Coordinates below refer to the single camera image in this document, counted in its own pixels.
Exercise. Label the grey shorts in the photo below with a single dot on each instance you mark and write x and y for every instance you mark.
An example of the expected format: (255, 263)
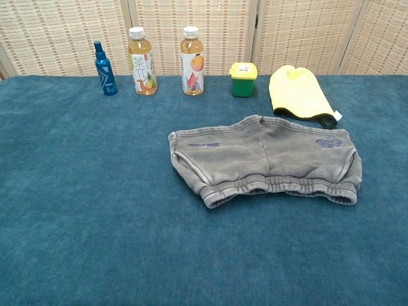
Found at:
(255, 159)

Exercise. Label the green container yellow lid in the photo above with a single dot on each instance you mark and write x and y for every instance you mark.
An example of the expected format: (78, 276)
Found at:
(243, 86)

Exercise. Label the tea bottle peach label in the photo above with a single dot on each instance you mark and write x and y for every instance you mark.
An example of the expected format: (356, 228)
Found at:
(192, 70)

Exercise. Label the tea bottle pineapple label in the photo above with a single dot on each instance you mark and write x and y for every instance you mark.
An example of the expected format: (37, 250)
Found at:
(141, 70)

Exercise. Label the blue carpet table cover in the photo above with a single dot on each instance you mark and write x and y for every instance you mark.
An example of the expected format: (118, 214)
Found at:
(95, 191)

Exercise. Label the woven folding screen panel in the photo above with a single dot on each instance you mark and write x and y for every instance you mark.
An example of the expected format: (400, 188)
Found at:
(382, 38)
(3, 69)
(63, 35)
(216, 32)
(306, 35)

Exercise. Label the blue spray bottle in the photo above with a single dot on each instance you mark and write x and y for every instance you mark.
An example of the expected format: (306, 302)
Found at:
(106, 79)

